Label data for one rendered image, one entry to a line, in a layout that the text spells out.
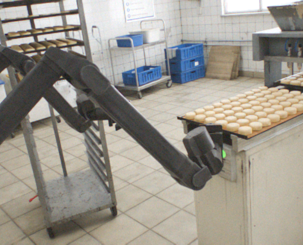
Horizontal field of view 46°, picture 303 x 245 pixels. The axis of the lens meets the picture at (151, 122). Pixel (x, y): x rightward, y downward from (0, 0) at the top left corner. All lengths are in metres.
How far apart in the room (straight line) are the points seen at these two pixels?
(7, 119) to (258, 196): 1.08
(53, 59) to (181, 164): 0.39
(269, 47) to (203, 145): 1.35
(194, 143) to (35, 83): 0.42
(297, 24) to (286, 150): 0.74
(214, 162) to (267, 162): 0.61
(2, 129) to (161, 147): 0.37
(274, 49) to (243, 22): 4.07
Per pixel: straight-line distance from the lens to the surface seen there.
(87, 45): 2.16
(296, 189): 1.79
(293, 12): 2.04
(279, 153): 1.59
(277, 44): 2.17
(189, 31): 7.01
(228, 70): 6.20
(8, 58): 1.22
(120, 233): 2.45
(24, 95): 0.79
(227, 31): 6.44
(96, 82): 0.79
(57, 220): 2.46
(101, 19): 5.98
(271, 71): 2.27
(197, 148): 0.93
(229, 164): 1.44
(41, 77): 0.79
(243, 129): 1.38
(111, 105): 0.82
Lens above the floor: 1.42
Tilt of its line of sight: 19 degrees down
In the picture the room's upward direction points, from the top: 7 degrees counter-clockwise
